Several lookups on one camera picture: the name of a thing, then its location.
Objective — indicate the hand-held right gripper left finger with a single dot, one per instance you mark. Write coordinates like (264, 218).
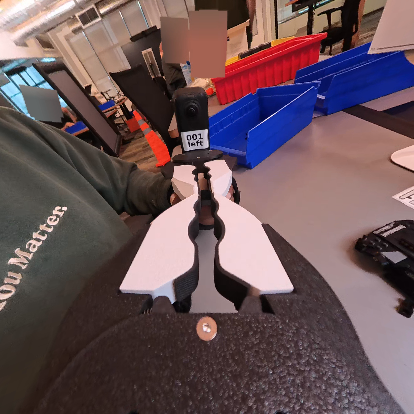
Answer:
(162, 252)

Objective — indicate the black lego car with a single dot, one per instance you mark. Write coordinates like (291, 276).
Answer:
(388, 249)

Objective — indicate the sticker sheet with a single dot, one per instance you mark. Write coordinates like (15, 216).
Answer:
(406, 197)

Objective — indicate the red storage bin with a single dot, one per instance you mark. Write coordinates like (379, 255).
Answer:
(272, 74)

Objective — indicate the black framed display board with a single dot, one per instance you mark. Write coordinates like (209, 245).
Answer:
(142, 97)
(81, 103)

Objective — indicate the blue storage bin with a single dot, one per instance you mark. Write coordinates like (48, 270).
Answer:
(272, 123)
(369, 77)

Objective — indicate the person's left hand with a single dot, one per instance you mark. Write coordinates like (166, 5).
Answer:
(208, 217)

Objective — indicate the orange striped object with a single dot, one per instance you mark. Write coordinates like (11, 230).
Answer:
(152, 139)

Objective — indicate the black office chair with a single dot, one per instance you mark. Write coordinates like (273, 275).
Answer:
(343, 26)

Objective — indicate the white booklet stand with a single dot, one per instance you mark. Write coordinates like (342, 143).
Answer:
(404, 158)

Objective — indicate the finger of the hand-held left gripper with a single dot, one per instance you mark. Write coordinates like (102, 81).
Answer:
(223, 181)
(184, 184)

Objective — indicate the yellow storage bin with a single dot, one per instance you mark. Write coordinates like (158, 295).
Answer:
(255, 55)

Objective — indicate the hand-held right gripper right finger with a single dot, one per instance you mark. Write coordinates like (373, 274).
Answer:
(255, 252)

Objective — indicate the lego instruction booklet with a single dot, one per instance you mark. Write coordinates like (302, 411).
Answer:
(394, 26)

